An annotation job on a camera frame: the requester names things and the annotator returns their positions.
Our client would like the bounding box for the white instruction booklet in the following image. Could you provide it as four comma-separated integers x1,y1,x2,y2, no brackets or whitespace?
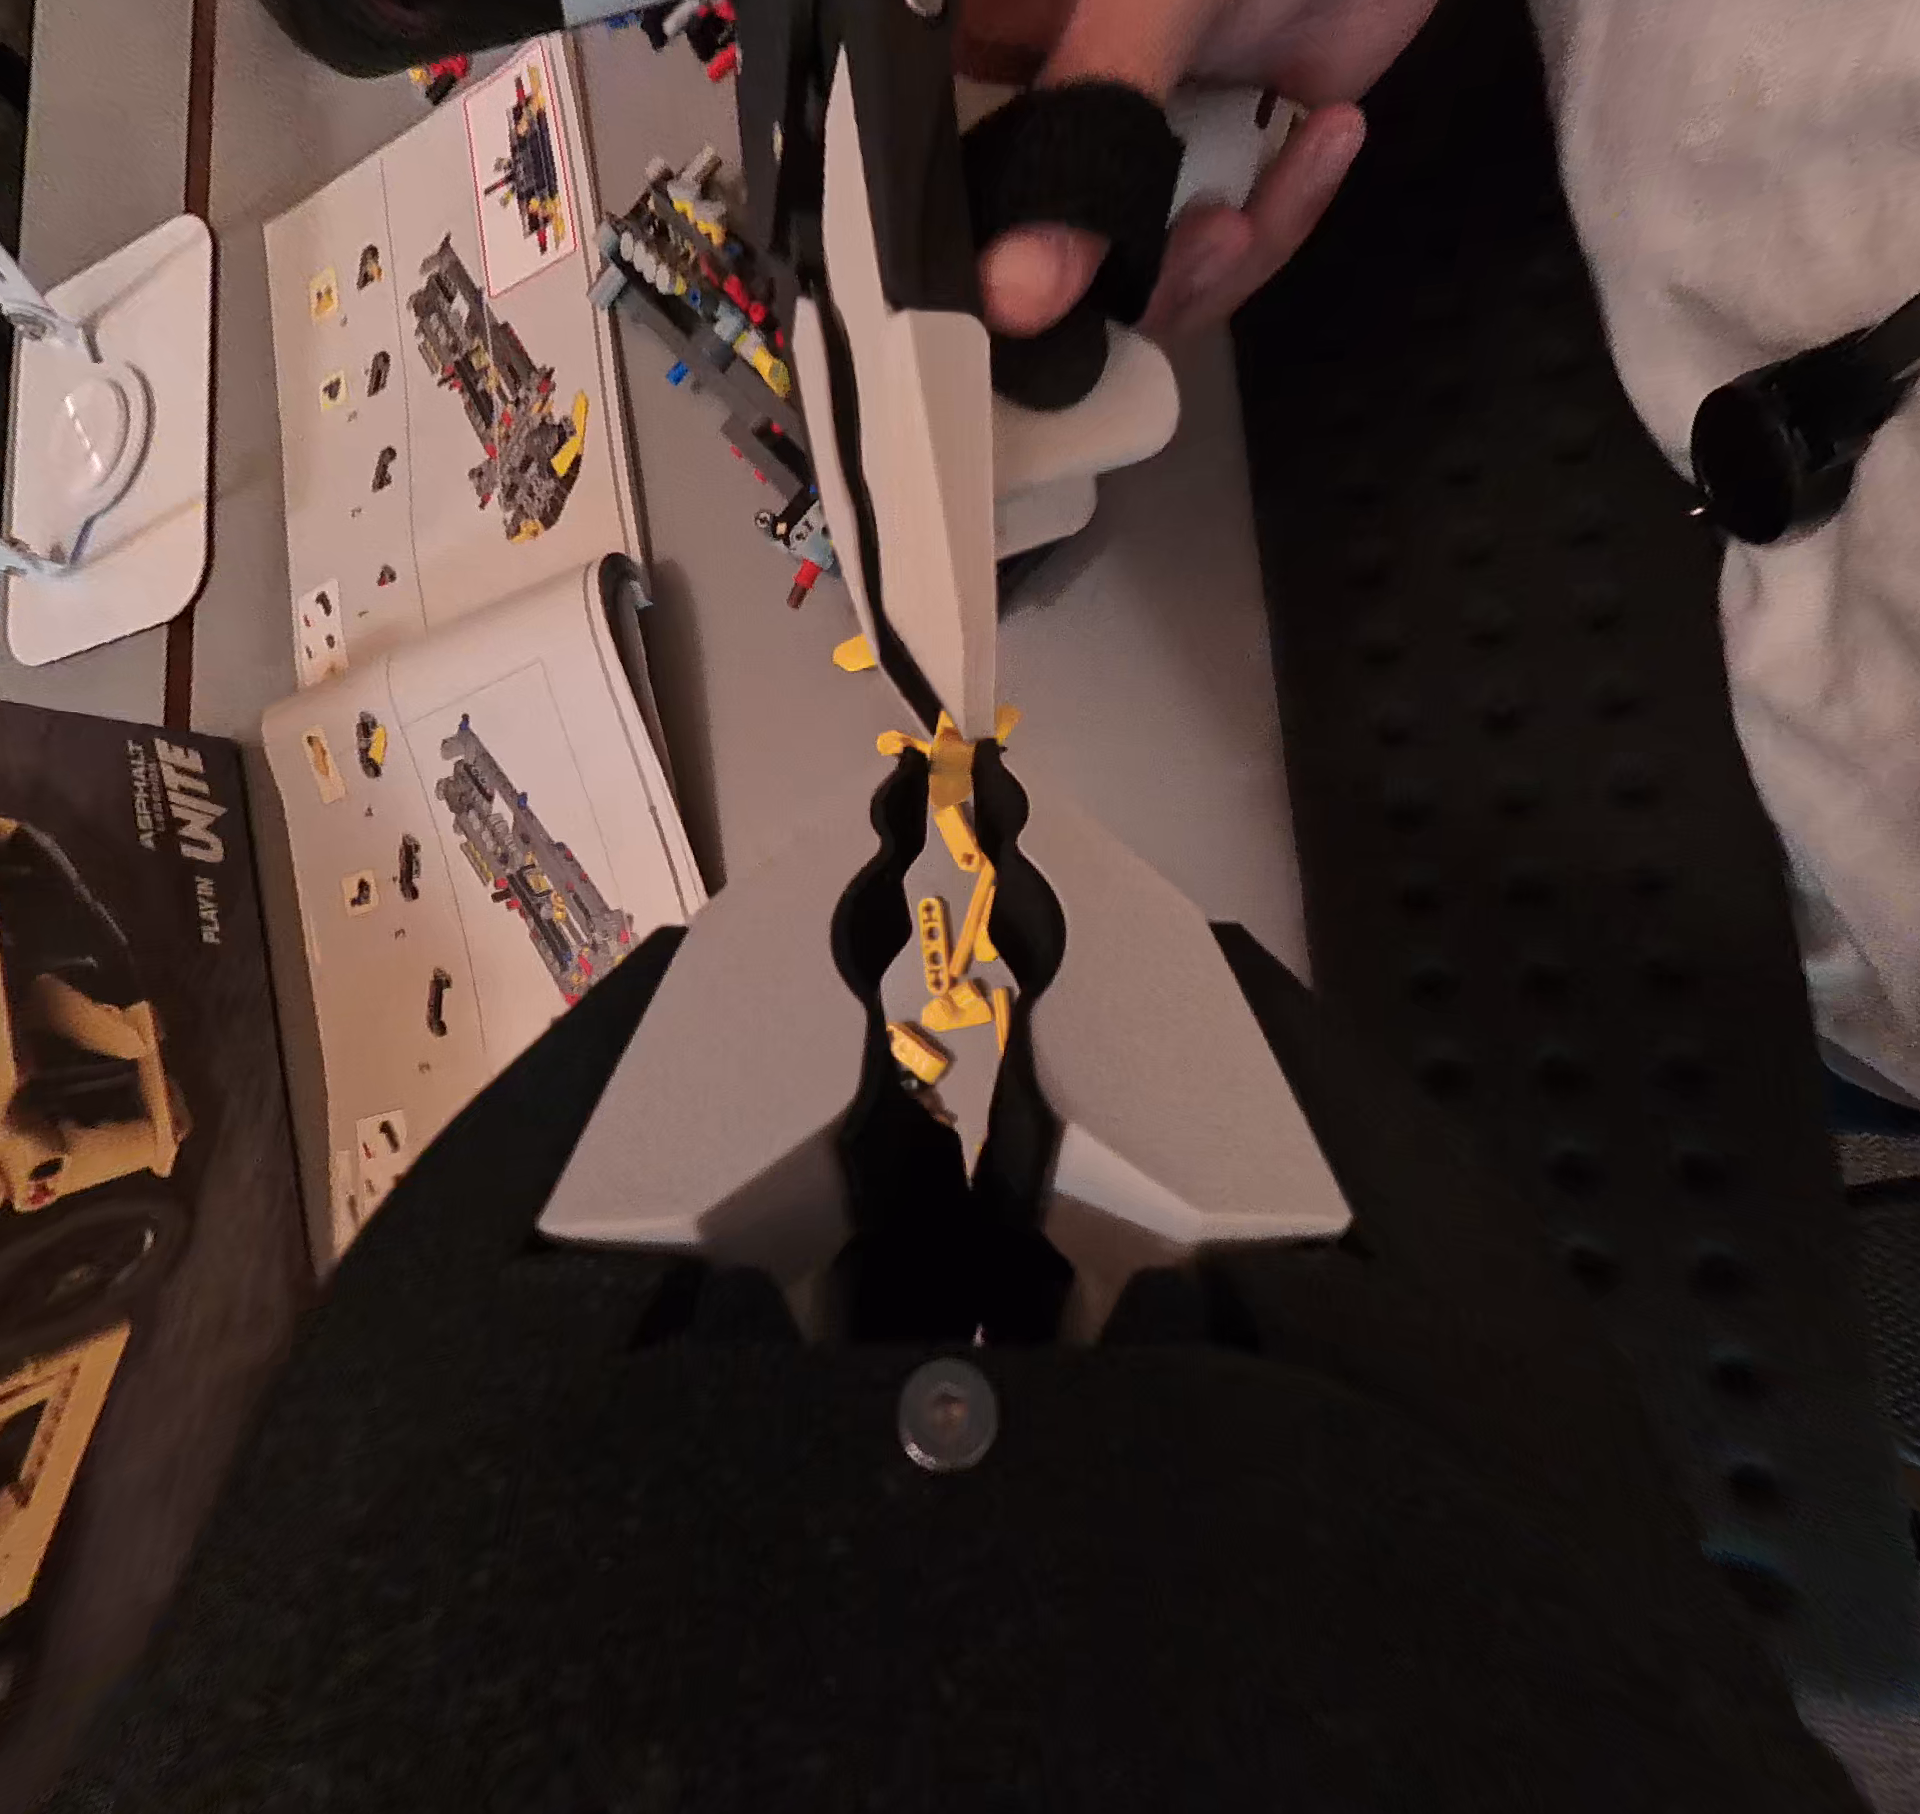
262,36,710,1277

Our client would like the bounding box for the pile of yellow lego pieces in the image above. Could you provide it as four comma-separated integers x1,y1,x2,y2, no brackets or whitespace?
886,794,1020,1096

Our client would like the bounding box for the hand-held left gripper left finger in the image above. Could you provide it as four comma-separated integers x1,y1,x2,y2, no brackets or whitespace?
535,757,909,1269

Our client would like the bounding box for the black badge reel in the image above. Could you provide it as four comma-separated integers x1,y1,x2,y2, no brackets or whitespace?
1686,333,1920,550

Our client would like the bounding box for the grey black lego chassis assembly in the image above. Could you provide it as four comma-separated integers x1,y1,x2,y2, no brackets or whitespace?
590,149,845,619

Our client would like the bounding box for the pile of red blue lego pins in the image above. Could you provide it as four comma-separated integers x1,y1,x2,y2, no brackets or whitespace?
406,0,749,108

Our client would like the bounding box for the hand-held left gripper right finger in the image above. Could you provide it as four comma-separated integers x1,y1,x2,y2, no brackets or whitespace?
971,739,1357,1245

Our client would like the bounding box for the lego set box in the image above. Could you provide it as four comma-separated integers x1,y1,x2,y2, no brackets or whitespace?
0,696,325,1698

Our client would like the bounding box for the yellow lego connector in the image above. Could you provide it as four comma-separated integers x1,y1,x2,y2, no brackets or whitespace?
877,705,1027,814

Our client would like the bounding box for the black perforated armrest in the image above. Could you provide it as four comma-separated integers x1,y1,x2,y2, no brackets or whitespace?
1230,194,1871,1637

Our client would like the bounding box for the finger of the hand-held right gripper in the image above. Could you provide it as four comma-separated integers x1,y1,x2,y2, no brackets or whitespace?
787,290,944,720
816,49,1006,736

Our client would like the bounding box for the white tablet stand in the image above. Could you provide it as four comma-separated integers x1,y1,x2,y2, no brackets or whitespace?
0,213,215,671

